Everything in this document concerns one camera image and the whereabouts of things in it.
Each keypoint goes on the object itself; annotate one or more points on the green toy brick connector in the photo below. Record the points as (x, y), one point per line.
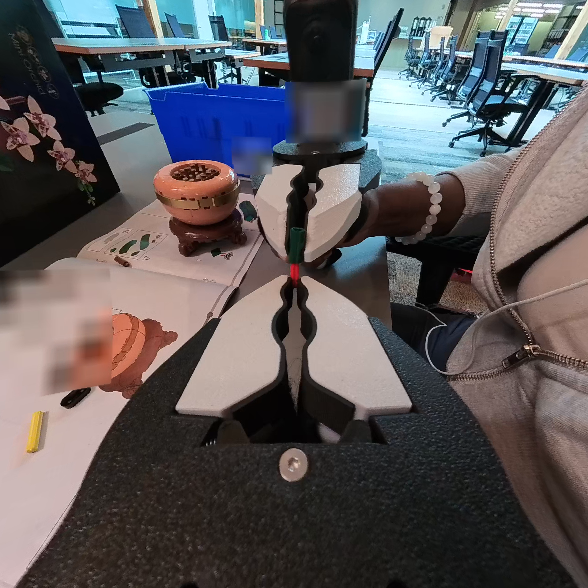
(296, 246)

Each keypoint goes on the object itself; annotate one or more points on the person's dark pants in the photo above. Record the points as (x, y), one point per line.
(427, 330)

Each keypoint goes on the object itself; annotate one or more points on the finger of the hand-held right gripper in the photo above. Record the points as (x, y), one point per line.
(335, 206)
(271, 206)

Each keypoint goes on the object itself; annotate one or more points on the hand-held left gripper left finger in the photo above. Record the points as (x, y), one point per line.
(239, 358)

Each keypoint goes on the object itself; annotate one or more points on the white top office table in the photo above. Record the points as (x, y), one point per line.
(546, 73)

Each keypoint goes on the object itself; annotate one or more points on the black mesh office chair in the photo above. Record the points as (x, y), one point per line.
(99, 92)
(386, 55)

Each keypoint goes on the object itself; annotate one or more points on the brown toy brick axle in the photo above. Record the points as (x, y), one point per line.
(122, 262)

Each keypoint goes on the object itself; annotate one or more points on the grey desk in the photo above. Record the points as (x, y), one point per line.
(367, 275)

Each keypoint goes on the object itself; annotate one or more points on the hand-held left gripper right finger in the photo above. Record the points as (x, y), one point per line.
(353, 358)

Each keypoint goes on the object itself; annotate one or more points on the dark orchid print box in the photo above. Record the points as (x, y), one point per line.
(41, 183)

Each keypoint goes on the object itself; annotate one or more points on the long wooden top table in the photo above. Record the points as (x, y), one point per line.
(138, 44)

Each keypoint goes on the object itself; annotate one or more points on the red toy brick axle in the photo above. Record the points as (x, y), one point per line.
(294, 274)

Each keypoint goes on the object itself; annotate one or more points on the toy brick instruction booklet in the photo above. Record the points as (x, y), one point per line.
(174, 289)

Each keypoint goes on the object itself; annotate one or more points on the black furniture piece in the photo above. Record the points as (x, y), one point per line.
(436, 257)

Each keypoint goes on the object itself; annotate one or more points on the blue plastic bin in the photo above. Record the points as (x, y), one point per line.
(206, 119)

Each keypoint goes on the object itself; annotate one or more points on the yellow toy brick axle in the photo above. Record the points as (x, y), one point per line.
(35, 432)

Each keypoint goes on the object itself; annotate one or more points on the toy brick flower pot model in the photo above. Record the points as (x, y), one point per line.
(197, 202)

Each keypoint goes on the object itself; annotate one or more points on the row of black chairs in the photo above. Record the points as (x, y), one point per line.
(482, 92)

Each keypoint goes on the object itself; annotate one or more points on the person's right forearm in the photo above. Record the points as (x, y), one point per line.
(464, 206)

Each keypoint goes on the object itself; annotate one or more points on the person's right hand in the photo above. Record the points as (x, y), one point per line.
(390, 211)

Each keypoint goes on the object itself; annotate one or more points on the black toy brick link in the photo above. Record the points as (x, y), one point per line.
(76, 398)

